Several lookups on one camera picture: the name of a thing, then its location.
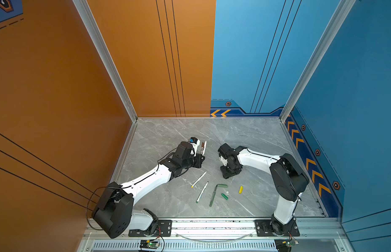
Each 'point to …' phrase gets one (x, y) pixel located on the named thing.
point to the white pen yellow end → (198, 179)
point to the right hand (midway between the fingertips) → (226, 175)
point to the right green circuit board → (291, 243)
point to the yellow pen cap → (240, 189)
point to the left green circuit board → (153, 244)
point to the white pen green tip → (202, 192)
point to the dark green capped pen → (214, 191)
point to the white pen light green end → (204, 147)
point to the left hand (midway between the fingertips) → (205, 155)
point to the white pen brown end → (203, 146)
